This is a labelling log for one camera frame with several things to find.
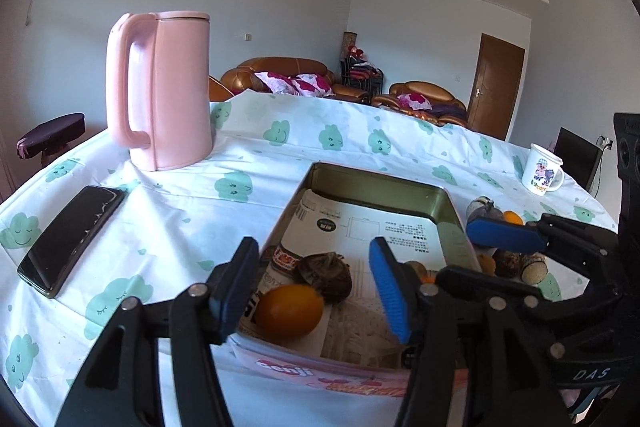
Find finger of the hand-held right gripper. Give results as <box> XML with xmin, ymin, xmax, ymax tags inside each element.
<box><xmin>466</xmin><ymin>213</ymin><xmax>623</xmax><ymax>278</ymax></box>
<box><xmin>434</xmin><ymin>264</ymin><xmax>619</xmax><ymax>349</ymax></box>

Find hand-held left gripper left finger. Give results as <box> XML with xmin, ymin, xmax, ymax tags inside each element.
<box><xmin>55</xmin><ymin>236</ymin><xmax>261</xmax><ymax>427</ymax></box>

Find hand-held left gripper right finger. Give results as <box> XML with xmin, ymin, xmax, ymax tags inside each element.
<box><xmin>369</xmin><ymin>237</ymin><xmax>571</xmax><ymax>427</ymax></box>

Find purple passion fruit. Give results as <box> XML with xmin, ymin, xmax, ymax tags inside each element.
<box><xmin>466</xmin><ymin>196</ymin><xmax>506</xmax><ymax>224</ymax></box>

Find pink metal tin box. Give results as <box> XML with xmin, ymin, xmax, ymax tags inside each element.
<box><xmin>231</xmin><ymin>161</ymin><xmax>478</xmax><ymax>403</ymax></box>

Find large orange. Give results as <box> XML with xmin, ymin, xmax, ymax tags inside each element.
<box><xmin>255</xmin><ymin>284</ymin><xmax>325</xmax><ymax>342</ymax></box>

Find printed paper sheet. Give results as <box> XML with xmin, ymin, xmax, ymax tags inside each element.
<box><xmin>240</xmin><ymin>189</ymin><xmax>451</xmax><ymax>358</ymax></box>

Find black monitor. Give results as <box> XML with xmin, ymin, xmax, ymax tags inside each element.
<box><xmin>552</xmin><ymin>127</ymin><xmax>601</xmax><ymax>192</ymax></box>

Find white cartoon mug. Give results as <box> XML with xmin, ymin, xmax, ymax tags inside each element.
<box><xmin>521</xmin><ymin>143</ymin><xmax>566</xmax><ymax>196</ymax></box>

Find white cloud print tablecloth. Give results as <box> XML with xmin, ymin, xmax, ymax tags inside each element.
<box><xmin>0</xmin><ymin>89</ymin><xmax>621</xmax><ymax>427</ymax></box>

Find brown wooden door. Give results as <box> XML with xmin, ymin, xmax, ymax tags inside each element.
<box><xmin>467</xmin><ymin>33</ymin><xmax>526</xmax><ymax>142</ymax></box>

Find small pink floral pillow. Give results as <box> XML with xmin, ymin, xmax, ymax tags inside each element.
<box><xmin>397</xmin><ymin>93</ymin><xmax>433</xmax><ymax>110</ymax></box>

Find brown leather armchair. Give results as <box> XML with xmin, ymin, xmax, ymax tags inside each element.
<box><xmin>372</xmin><ymin>81</ymin><xmax>468</xmax><ymax>130</ymax></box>

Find black smartphone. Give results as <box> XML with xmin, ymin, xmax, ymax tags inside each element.
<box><xmin>17</xmin><ymin>185</ymin><xmax>127</xmax><ymax>299</ymax></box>

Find pink electric kettle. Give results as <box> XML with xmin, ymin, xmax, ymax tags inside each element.
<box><xmin>106</xmin><ymin>9</ymin><xmax>217</xmax><ymax>172</ymax></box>

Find stacked dark chairs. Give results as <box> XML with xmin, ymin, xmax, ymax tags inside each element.
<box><xmin>340</xmin><ymin>52</ymin><xmax>385</xmax><ymax>95</ymax></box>

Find brown leather sofa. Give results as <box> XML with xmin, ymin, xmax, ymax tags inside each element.
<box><xmin>220</xmin><ymin>57</ymin><xmax>371</xmax><ymax>105</ymax></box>

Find purple cushioned stool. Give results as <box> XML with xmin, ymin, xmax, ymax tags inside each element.
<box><xmin>16</xmin><ymin>113</ymin><xmax>87</xmax><ymax>168</ymax></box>

